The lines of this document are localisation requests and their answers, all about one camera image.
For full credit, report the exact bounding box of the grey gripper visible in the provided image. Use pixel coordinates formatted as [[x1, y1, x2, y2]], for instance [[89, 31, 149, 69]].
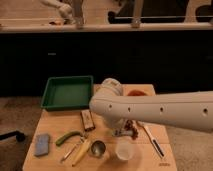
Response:
[[112, 120, 133, 137]]

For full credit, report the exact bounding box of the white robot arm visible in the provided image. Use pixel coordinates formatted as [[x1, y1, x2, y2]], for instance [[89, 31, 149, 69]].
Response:
[[89, 78, 213, 133]]

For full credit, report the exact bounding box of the small metal cup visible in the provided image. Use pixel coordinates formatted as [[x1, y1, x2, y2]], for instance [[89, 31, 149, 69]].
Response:
[[91, 140, 106, 157]]

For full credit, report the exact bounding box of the red grapes toy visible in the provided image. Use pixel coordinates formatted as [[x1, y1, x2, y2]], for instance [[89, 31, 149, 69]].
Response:
[[125, 120, 138, 140]]

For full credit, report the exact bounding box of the green cucumber toy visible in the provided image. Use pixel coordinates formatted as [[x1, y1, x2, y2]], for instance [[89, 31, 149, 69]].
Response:
[[55, 131, 83, 146]]

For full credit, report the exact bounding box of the green plastic tray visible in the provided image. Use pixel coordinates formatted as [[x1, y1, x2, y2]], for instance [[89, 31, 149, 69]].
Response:
[[41, 75, 93, 111]]

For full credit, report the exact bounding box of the black handled knife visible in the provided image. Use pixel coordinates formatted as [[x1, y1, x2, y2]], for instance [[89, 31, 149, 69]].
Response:
[[136, 121, 164, 158]]

